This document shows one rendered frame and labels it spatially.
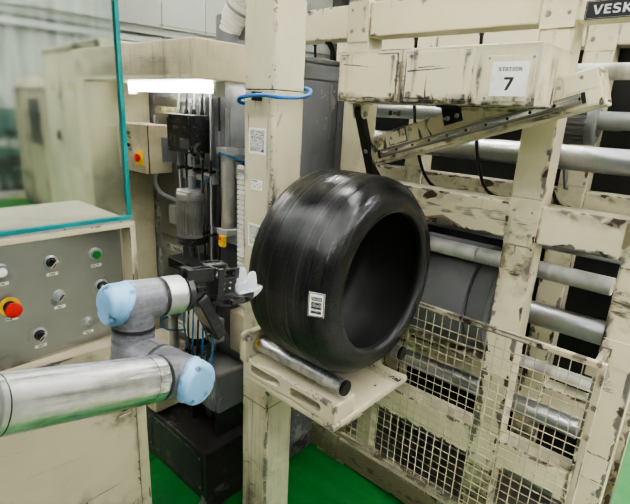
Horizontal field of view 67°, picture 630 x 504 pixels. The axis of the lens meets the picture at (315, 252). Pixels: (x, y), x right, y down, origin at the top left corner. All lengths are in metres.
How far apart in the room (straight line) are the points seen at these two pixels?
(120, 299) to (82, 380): 0.20
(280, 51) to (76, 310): 0.94
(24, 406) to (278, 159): 0.98
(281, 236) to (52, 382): 0.66
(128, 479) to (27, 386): 1.21
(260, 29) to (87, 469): 1.41
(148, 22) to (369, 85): 9.52
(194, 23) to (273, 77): 9.96
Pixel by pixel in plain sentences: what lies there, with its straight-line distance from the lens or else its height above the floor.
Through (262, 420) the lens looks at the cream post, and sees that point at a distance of 1.75.
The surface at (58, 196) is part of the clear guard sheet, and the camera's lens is 1.42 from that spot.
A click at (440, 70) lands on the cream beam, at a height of 1.72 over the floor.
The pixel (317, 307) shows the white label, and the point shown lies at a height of 1.17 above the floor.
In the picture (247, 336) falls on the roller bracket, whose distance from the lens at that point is 1.46.
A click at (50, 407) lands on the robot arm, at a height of 1.24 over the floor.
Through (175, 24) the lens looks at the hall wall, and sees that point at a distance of 11.12.
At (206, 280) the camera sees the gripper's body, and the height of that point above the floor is 1.27.
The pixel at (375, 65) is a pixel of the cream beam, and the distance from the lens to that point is 1.49.
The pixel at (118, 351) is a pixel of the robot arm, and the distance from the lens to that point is 0.92.
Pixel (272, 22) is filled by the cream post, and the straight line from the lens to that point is 1.42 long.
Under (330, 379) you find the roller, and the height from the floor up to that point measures 0.92.
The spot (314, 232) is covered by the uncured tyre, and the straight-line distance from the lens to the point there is 1.11.
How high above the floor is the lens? 1.60
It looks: 17 degrees down
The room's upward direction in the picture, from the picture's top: 3 degrees clockwise
